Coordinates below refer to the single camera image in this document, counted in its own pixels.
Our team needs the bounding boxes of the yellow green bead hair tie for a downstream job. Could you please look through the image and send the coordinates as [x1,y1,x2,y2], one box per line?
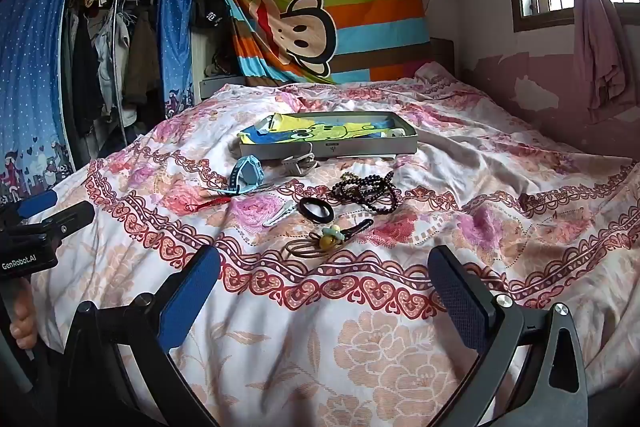
[307,224,341,254]

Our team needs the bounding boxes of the wide blue dotted curtain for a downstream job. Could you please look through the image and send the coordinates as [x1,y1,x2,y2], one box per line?
[0,0,83,208]

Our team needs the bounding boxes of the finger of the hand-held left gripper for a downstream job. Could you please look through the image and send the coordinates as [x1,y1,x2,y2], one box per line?
[20,201,96,240]
[0,191,58,228]

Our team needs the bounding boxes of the grey shallow box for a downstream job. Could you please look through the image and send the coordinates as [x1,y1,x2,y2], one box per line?
[238,111,417,160]

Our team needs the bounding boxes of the person's left hand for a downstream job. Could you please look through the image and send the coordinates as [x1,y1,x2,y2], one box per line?
[10,292,40,350]

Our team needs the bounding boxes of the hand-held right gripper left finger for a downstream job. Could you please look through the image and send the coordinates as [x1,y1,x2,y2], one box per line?
[60,244,222,427]

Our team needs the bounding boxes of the floral bedsheet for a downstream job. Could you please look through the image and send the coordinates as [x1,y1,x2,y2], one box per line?
[30,62,640,427]

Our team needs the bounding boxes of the yellow cartoon cloth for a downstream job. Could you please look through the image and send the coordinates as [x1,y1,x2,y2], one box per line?
[240,113,401,145]

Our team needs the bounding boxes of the grey nightstand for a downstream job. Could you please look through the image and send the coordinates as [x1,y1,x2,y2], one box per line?
[199,74,251,100]

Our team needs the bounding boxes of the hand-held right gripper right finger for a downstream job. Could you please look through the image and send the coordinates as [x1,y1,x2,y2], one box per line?
[427,245,591,427]

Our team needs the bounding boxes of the red cord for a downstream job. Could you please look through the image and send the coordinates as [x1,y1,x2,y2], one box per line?
[186,197,232,212]

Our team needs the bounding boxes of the blue wristwatch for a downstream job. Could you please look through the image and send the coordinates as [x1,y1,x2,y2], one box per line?
[231,155,266,198]

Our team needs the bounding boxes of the thin silver hairpin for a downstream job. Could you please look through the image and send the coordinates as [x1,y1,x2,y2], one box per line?
[239,181,288,196]

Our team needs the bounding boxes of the black bead necklace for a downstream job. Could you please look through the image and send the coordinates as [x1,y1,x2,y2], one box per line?
[327,172,401,214]

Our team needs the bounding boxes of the hanging clothes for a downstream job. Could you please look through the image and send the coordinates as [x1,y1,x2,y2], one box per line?
[62,0,163,142]

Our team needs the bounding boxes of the black bag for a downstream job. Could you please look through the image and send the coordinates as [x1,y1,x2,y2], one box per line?
[191,0,231,30]

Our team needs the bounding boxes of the pink curtain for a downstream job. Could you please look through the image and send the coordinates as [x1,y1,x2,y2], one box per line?
[547,0,640,122]

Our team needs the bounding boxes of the narrow blue dotted curtain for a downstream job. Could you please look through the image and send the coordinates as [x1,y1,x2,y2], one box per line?
[159,0,196,118]

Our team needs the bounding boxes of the silver snap hair clip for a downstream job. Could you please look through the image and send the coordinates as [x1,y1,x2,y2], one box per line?
[263,201,297,228]

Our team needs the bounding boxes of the dark headboard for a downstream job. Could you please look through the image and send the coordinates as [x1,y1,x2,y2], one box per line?
[429,38,456,72]

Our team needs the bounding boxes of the grey hair claw clip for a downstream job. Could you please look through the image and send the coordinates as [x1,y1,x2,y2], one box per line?
[280,147,318,175]

